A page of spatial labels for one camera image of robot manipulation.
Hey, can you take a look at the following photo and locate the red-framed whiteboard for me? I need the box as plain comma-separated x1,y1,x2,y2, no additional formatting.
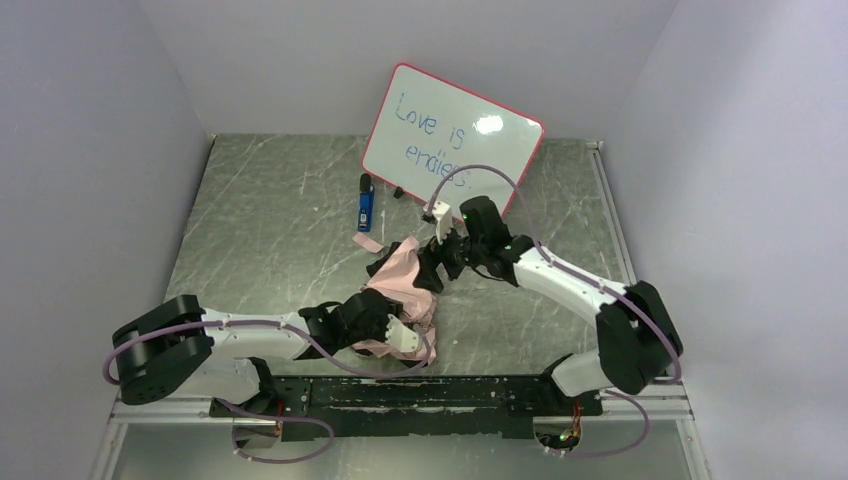
362,63,545,214

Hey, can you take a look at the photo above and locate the blue whiteboard marker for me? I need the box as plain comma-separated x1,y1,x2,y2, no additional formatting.
357,173,375,232

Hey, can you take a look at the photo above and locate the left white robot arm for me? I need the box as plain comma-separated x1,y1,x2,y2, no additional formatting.
102,289,425,413

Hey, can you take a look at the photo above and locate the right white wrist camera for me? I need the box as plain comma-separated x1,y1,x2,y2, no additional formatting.
422,200,453,245

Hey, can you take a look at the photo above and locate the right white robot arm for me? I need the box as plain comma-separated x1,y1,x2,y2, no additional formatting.
415,196,683,397

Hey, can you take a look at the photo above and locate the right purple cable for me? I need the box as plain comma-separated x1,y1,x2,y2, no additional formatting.
423,164,684,460

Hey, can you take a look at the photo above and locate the pink folding umbrella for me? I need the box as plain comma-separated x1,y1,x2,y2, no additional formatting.
353,233,437,364

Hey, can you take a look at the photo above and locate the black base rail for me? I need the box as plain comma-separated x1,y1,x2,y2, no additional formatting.
240,375,602,441

